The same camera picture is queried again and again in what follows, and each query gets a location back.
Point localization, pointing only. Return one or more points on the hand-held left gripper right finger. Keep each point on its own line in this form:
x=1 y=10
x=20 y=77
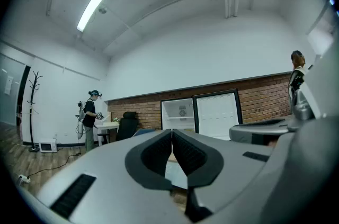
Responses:
x=225 y=178

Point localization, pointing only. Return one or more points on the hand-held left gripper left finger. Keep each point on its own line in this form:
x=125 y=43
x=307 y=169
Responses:
x=106 y=178

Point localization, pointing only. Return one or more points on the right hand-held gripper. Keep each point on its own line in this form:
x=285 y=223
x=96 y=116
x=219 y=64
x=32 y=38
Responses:
x=304 y=164

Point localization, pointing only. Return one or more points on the clear round container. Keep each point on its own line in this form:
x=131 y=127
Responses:
x=182 y=112

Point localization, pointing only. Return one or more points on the white table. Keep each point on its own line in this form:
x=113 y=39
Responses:
x=107 y=125

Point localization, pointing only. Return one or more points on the black office chair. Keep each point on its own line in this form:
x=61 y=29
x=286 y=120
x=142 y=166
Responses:
x=127 y=125

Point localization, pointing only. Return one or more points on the small flower plant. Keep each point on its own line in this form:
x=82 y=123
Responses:
x=115 y=119

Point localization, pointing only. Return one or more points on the white microwave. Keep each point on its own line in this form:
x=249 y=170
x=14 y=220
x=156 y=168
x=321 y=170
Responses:
x=47 y=146

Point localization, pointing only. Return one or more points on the white power strip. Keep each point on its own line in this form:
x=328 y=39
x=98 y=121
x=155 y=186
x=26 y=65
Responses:
x=23 y=178

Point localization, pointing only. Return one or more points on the black coat rack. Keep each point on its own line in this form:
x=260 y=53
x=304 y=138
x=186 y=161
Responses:
x=32 y=111

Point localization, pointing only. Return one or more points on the glass door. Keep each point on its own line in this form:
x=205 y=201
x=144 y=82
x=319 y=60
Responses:
x=10 y=90

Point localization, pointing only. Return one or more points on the white paper sheet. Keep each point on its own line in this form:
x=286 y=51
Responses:
x=8 y=84

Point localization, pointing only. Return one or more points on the long ceiling light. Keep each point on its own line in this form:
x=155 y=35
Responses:
x=91 y=9

